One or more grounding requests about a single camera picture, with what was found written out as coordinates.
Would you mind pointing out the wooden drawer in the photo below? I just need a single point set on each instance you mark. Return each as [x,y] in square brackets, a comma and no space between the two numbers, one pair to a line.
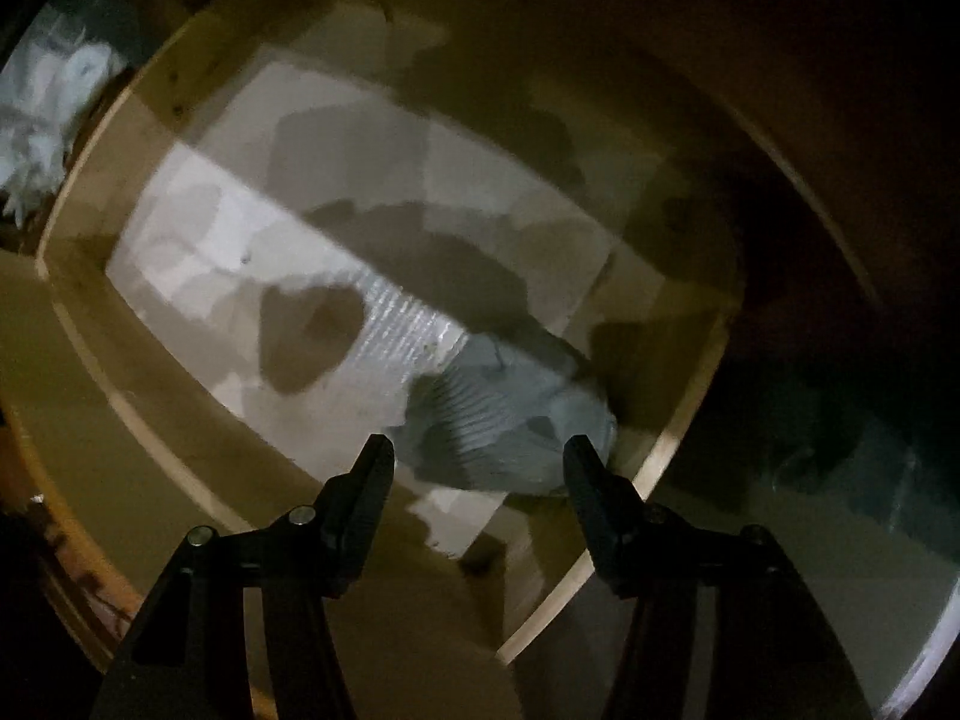
[112,390]

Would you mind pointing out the white drawer liner paper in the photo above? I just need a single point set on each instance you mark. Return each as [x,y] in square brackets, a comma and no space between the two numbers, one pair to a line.
[225,240]

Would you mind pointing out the grey ribbed underwear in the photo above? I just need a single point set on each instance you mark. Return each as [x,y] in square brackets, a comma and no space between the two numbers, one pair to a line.
[495,420]

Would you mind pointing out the white plastic bag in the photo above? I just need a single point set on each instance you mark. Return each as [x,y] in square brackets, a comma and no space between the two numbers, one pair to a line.
[45,105]

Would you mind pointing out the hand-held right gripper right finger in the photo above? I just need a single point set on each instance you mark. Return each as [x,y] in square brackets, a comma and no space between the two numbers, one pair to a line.
[592,502]

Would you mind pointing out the grey bed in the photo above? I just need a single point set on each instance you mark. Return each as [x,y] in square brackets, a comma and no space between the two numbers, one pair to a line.
[825,577]

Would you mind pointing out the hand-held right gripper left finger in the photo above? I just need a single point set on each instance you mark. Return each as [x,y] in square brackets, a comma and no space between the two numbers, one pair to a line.
[367,495]

